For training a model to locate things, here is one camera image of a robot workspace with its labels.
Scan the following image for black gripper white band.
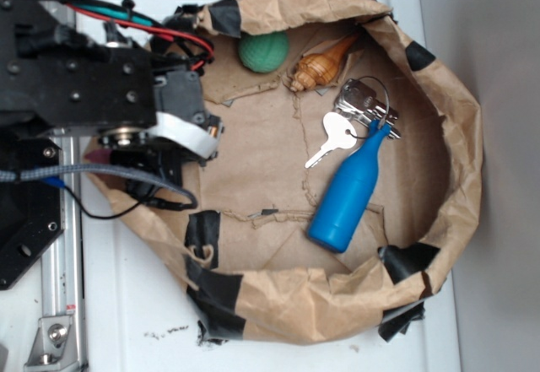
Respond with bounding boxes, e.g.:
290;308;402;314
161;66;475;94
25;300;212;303
100;71;224;186

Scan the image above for green foam ball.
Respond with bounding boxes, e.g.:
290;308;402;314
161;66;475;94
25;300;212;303
238;31;289;73

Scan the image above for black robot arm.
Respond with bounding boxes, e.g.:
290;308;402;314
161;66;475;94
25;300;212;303
1;0;223;184

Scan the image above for brown paper bag basin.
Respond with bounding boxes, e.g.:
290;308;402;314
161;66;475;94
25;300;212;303
94;0;483;344

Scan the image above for orange plastic seashell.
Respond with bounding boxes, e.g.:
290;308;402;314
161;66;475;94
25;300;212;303
289;34;359;93

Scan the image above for silver single key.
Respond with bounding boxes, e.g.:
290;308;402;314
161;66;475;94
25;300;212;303
305;112;358;169

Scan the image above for blue plastic bottle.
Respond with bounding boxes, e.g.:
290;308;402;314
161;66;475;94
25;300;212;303
307;121;392;253

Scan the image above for silver key bunch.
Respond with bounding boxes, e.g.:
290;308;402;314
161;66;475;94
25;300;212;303
333;76;401;139

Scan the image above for red and green wires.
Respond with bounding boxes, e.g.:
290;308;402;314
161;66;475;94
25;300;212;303
0;0;215;72

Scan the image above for grey braided cable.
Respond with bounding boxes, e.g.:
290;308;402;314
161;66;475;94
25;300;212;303
0;163;198;211

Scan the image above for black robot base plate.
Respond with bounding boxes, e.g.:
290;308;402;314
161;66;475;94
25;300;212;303
1;139;62;291

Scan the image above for aluminium frame rail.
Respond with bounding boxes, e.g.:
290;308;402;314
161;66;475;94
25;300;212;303
40;135;85;318

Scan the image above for metal corner bracket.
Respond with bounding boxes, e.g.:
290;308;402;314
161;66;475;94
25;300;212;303
24;315;88;372

